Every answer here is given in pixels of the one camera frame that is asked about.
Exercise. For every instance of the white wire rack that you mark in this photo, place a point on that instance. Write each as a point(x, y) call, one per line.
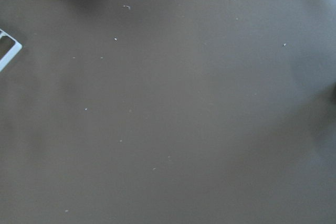
point(10, 47)

